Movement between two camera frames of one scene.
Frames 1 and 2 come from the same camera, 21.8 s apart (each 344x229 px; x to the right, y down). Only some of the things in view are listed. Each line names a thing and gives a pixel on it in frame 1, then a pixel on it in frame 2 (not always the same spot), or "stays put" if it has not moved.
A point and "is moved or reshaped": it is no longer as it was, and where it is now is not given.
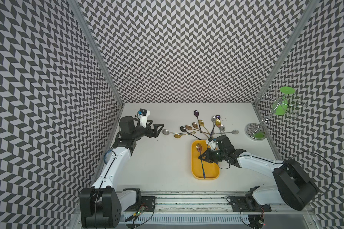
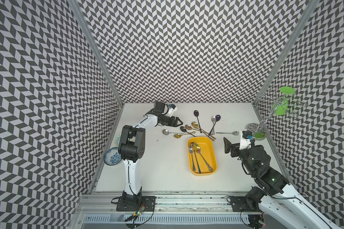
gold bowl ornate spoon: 218,124 to 198,150
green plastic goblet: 281,107 stays put
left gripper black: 155,133 to 175,123
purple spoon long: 196,114 stays put
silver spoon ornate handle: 222,129 to 191,150
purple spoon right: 218,116 stays put
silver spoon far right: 234,131 stays put
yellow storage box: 211,170 is moved or reshaped
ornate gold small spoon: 177,136 stays put
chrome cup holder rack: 278,104 stays put
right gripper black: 208,157 to 235,147
